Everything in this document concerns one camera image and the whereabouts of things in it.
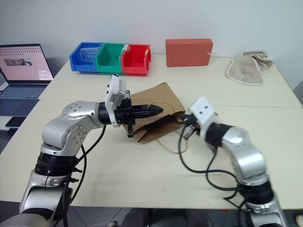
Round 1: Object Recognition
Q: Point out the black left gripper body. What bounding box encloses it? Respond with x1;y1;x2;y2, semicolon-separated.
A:
115;98;140;139

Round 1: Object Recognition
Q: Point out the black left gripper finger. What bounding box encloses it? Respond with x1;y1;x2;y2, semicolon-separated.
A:
138;105;164;114
138;111;164;119

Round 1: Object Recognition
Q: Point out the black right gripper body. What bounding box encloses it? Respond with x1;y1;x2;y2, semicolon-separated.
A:
188;116;202;138

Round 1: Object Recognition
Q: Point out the brown paper bag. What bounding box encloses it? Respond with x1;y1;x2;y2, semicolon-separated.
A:
123;82;188;155

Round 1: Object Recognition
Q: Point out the red plastic storage bin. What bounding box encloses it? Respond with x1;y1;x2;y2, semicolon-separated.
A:
121;44;152;77

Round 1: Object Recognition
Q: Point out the green plastic storage bin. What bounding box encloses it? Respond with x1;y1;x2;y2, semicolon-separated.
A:
95;42;126;73

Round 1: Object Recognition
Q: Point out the red brick-shaped block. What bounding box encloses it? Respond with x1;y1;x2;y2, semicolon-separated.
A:
165;38;214;68

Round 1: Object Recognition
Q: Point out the clear plastic measuring cup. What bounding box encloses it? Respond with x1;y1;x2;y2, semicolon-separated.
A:
79;46;101;64

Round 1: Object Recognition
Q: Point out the blue plastic storage bin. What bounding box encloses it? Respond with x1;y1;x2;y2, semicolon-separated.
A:
69;42;105;73

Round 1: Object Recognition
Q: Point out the beige folded towel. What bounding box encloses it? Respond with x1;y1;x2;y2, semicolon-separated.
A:
225;50;275;87

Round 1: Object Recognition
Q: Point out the black smartphone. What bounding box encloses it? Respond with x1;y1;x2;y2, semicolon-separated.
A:
5;116;27;130

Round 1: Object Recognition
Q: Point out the open laptop computer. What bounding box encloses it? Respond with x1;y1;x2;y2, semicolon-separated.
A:
0;43;54;101

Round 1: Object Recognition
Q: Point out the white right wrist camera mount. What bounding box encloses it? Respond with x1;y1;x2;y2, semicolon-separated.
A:
188;96;218;138

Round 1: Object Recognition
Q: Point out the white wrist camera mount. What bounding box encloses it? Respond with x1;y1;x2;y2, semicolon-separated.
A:
105;74;131;128
188;96;218;138

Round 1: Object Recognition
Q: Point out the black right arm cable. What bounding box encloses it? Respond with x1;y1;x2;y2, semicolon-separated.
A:
178;125;249;211

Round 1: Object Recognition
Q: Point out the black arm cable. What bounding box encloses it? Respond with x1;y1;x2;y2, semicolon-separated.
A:
55;124;107;227
178;125;249;211

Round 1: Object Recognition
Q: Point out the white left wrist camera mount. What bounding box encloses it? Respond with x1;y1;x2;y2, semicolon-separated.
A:
105;74;131;128

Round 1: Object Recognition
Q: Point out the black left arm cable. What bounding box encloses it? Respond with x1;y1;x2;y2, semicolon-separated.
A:
55;124;107;227

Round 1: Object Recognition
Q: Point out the thin white cable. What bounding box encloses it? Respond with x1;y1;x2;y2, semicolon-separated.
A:
104;209;134;227

